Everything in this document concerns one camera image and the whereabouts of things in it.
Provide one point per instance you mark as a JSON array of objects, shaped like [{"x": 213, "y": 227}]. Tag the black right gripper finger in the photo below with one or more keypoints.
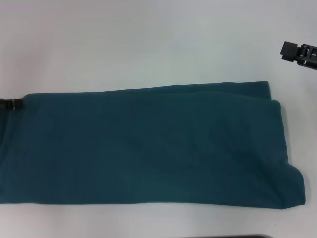
[{"x": 297, "y": 53}]

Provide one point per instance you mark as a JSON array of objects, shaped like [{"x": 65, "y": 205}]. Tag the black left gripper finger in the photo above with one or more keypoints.
[{"x": 11, "y": 104}]

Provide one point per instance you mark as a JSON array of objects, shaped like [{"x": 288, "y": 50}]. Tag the teal t-shirt with beige print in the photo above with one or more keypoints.
[{"x": 148, "y": 148}]

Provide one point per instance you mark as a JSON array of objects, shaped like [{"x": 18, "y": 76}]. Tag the dark robot torso part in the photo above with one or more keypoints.
[{"x": 245, "y": 236}]

